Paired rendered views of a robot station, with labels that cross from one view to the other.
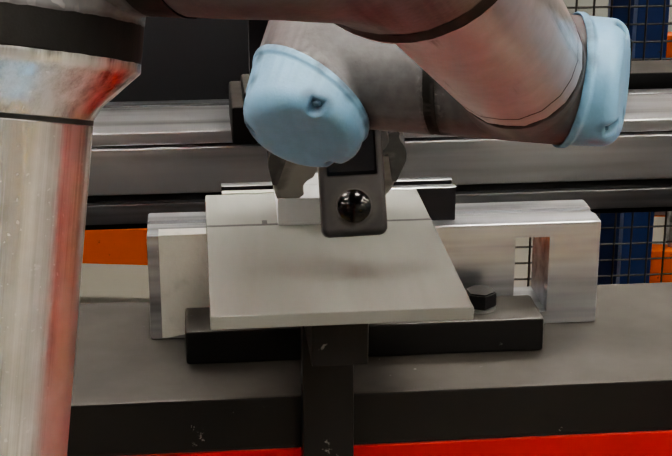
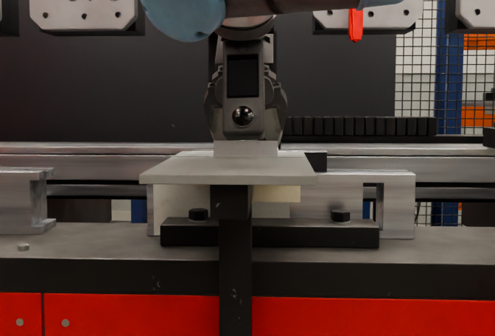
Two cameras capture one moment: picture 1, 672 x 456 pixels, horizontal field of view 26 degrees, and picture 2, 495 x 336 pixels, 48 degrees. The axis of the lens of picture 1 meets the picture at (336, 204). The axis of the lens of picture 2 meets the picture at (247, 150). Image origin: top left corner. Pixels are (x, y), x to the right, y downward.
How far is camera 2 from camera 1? 0.49 m
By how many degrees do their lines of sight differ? 16
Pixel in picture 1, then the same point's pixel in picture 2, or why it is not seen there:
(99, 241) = not seen: hidden behind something
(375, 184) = (257, 103)
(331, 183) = (229, 102)
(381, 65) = not seen: outside the picture
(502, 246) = (355, 187)
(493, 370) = (345, 255)
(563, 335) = (393, 243)
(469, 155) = (345, 165)
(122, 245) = not seen: hidden behind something
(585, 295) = (407, 221)
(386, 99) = not seen: outside the picture
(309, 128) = not seen: outside the picture
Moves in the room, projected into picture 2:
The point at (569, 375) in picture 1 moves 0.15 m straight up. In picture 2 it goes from (394, 259) to (397, 141)
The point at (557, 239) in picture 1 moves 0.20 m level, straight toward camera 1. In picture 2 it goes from (388, 184) to (377, 211)
